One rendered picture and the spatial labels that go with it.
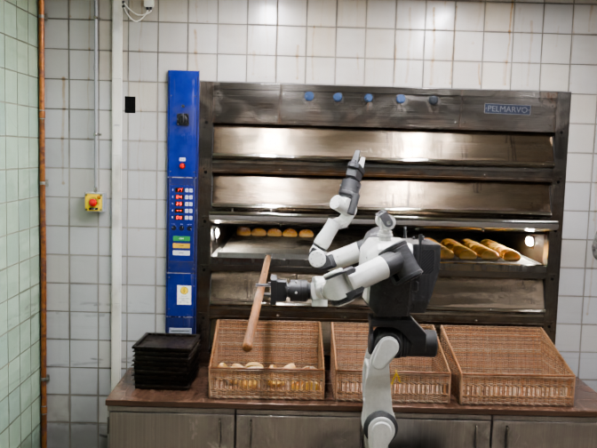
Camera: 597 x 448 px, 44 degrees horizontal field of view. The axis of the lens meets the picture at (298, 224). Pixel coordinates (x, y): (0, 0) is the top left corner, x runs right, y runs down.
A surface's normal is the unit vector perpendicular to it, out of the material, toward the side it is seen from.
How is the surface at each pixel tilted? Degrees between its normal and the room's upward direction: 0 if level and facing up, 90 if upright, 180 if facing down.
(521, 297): 70
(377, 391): 90
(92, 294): 90
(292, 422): 90
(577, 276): 90
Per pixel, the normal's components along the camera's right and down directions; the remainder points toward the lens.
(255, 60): 0.01, 0.10
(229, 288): 0.02, -0.25
